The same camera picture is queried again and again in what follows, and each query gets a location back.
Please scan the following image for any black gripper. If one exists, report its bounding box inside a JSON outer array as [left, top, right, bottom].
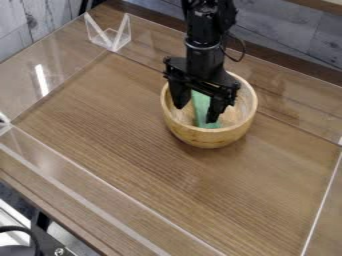
[[163, 41, 241, 123]]

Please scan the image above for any green rectangular stick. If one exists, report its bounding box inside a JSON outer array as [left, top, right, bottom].
[[191, 90, 221, 129]]

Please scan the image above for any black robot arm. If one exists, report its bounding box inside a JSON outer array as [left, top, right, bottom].
[[163, 0, 241, 123]]

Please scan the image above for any round wooden bowl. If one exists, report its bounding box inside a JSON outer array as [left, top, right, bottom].
[[159, 67, 259, 149]]

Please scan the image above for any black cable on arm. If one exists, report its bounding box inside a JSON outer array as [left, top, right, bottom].
[[221, 31, 247, 63]]

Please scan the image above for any clear acrylic corner bracket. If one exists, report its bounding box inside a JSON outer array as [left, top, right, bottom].
[[84, 13, 131, 52]]

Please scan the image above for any black table leg bracket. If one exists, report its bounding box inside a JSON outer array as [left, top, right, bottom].
[[31, 210, 78, 256]]

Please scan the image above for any black cable bottom left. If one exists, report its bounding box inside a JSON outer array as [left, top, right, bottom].
[[0, 224, 44, 256]]

